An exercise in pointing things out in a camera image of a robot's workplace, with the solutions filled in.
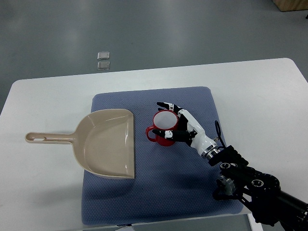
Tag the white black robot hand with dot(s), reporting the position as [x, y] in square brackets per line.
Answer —
[190, 131]

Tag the red cup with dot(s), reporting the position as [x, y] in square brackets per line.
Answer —
[164, 121]

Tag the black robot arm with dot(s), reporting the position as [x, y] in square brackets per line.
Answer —
[259, 192]

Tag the beige plastic dustpan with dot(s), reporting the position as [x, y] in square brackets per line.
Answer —
[103, 143]

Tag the blue textured mat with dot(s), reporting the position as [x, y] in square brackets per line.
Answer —
[170, 182]

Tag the lower metal floor plate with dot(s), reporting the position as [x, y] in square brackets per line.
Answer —
[103, 65]

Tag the metal floor plate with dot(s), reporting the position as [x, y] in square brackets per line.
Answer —
[103, 65]
[103, 55]

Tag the upper metal floor plate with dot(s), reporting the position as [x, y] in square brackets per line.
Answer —
[103, 55]

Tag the white table leg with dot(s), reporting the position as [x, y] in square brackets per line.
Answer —
[253, 224]

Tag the wooden box corner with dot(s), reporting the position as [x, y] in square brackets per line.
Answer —
[291, 5]

